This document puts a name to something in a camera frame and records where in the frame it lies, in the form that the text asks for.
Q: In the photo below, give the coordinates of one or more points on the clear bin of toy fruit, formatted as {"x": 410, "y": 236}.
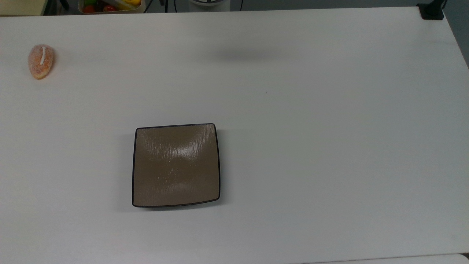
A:
{"x": 82, "y": 10}

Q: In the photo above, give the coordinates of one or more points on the sugared orange bread roll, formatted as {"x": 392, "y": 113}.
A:
{"x": 40, "y": 63}

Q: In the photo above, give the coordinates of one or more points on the yellow toy fruit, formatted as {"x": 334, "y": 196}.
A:
{"x": 132, "y": 2}

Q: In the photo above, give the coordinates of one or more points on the black clamp mount pole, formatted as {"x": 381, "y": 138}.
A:
{"x": 431, "y": 12}

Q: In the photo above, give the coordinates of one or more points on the beige box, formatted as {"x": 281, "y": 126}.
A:
{"x": 20, "y": 6}

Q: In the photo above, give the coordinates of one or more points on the red toy tomato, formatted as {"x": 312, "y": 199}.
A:
{"x": 89, "y": 9}
{"x": 109, "y": 8}

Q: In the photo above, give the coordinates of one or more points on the square brown ceramic plate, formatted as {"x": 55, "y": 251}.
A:
{"x": 176, "y": 168}

